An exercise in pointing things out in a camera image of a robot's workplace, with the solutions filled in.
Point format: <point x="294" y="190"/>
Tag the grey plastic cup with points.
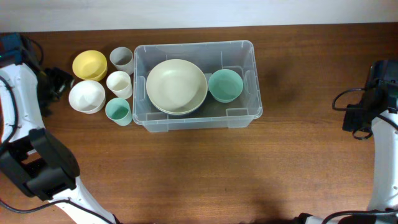
<point x="123" y="60"/>

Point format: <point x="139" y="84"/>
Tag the beige plastic plate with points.
<point x="176" y="82"/>
<point x="178" y="110"/>

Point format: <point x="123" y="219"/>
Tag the cream plastic cup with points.
<point x="119" y="83"/>

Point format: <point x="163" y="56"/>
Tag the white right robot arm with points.
<point x="376" y="116"/>

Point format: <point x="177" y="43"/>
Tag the white plastic bowl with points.
<point x="87" y="97"/>

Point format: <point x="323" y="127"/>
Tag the clear plastic storage bin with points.
<point x="236" y="55"/>

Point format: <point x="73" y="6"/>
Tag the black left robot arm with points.
<point x="34" y="160"/>

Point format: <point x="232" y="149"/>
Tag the mint green plastic bowl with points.
<point x="225" y="85"/>

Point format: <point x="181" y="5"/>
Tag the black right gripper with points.
<point x="351" y="119"/>

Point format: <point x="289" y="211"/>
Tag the yellow plastic bowl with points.
<point x="90" y="65"/>

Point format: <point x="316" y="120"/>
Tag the mint green plastic cup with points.
<point x="119" y="111"/>

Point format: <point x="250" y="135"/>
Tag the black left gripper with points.
<point x="64" y="79"/>

